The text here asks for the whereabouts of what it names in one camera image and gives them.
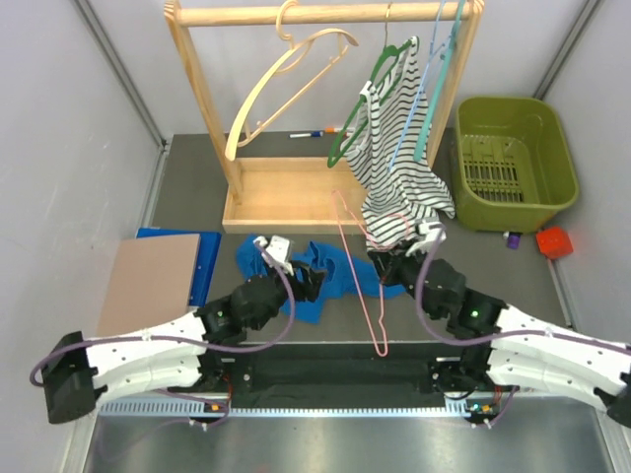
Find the green plastic hanger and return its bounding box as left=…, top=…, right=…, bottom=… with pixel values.
left=326, top=7, right=416, bottom=169

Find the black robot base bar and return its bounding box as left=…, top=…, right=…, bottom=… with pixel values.
left=193, top=342, right=494, bottom=410

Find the blue binder folder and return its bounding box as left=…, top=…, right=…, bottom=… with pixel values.
left=135, top=227, right=222, bottom=306

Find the blue capped white marker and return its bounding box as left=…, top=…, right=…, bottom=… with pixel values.
left=288, top=130, right=324, bottom=139

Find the blue tank top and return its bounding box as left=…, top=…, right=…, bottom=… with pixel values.
left=236, top=235, right=378, bottom=324

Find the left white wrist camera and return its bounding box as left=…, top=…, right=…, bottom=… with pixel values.
left=253, top=236, right=293, bottom=273

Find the orange capped white marker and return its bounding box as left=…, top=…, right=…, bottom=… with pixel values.
left=323, top=126, right=355, bottom=134

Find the wooden hanger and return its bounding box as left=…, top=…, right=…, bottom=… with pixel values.
left=225, top=1, right=359, bottom=162

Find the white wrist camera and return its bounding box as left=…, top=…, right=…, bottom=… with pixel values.
left=415, top=221, right=447, bottom=251
left=253, top=236, right=293, bottom=273

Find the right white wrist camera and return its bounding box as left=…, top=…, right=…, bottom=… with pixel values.
left=415, top=221, right=447, bottom=251

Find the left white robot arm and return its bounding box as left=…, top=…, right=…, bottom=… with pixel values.
left=32, top=261, right=326, bottom=425

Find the light blue thin hanger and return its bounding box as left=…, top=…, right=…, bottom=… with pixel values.
left=387, top=1, right=447, bottom=171

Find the wooden clothes rack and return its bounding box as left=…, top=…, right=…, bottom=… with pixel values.
left=164, top=1, right=485, bottom=234

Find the small purple bottle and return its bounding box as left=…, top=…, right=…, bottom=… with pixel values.
left=503, top=232, right=522, bottom=249

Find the teal plastic hanger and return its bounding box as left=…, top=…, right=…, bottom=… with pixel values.
left=413, top=0, right=465, bottom=163

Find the pink wire hanger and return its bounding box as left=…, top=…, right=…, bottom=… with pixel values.
left=331, top=190, right=389, bottom=358

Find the olive green plastic basket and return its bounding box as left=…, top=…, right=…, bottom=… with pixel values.
left=451, top=96, right=580, bottom=234

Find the black white striped tank top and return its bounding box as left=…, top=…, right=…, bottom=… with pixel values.
left=344, top=36, right=456, bottom=249

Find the pink cardboard sheet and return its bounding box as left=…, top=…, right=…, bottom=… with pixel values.
left=96, top=235, right=199, bottom=337

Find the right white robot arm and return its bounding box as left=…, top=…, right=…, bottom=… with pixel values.
left=368, top=244, right=630, bottom=427

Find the red cube block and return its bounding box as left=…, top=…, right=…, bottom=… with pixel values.
left=535, top=226, right=574, bottom=260

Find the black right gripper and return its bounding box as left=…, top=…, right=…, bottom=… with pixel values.
left=369, top=238, right=443, bottom=321

